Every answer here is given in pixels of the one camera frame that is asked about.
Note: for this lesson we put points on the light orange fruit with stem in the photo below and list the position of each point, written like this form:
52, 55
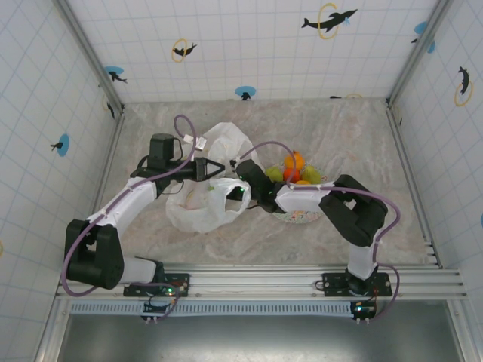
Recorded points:
294, 160

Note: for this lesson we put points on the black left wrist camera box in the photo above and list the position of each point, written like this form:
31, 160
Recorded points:
162, 147

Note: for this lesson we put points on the green pear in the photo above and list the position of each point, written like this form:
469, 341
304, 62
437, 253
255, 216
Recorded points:
311, 174
274, 174

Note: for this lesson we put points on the aluminium front mounting rail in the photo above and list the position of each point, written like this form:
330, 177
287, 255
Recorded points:
245, 279

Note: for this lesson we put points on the white plastic bag fruit print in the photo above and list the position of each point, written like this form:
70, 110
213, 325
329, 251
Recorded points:
196, 218

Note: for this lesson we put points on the floral patterned bowl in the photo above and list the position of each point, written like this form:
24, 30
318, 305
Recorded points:
298, 218

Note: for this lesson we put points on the dolphin blue circle sticker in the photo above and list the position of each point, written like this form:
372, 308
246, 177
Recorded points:
113, 71
64, 145
420, 27
245, 90

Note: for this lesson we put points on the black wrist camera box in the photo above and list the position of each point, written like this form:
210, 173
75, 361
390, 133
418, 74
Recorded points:
162, 147
251, 171

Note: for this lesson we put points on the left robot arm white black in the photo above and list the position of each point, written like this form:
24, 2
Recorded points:
128, 205

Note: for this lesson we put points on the yellow fruit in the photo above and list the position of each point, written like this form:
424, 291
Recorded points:
302, 183

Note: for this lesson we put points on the small controller board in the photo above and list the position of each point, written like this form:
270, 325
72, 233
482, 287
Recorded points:
362, 309
158, 307

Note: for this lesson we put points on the deep orange fruit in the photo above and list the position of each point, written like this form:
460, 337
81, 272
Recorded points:
291, 174

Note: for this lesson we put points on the aluminium side rail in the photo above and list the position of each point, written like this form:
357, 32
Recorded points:
415, 188
109, 158

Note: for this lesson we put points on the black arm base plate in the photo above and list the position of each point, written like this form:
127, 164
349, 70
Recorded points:
336, 283
177, 281

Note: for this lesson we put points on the aluminium frame post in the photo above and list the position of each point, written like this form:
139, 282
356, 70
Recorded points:
53, 332
462, 332
92, 56
405, 75

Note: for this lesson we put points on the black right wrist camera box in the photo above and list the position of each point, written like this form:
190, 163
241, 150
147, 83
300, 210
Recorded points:
251, 171

